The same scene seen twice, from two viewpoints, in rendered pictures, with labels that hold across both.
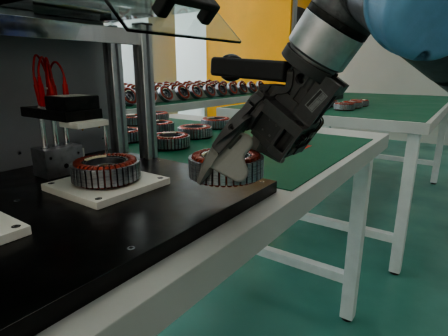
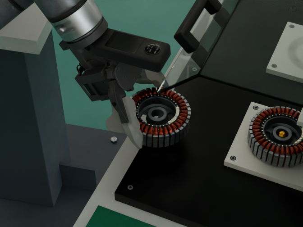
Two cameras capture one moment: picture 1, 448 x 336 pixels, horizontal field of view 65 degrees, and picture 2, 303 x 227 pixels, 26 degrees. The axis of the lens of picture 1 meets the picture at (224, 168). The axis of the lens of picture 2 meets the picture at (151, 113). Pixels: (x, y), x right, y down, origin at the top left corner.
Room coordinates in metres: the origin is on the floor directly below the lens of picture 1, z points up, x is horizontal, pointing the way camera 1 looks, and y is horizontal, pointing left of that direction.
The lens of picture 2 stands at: (1.23, -0.16, 1.65)
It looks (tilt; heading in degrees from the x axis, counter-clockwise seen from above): 48 degrees down; 168
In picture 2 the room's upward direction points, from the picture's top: straight up
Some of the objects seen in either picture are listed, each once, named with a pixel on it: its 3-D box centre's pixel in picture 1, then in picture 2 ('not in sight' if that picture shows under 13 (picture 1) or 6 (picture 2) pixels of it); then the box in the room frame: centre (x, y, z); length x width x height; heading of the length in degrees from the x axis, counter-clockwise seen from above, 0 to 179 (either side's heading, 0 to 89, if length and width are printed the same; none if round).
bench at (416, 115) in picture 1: (351, 153); not in sight; (2.53, -0.94, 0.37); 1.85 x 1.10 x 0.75; 145
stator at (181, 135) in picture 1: (170, 140); not in sight; (0.99, 0.15, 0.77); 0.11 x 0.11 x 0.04
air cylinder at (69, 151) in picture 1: (58, 159); not in sight; (0.66, 0.32, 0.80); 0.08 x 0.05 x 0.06; 145
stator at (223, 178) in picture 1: (226, 165); (157, 116); (0.51, 0.00, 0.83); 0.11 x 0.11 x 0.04
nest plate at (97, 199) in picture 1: (107, 183); (279, 145); (0.57, 0.20, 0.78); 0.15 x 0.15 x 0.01; 55
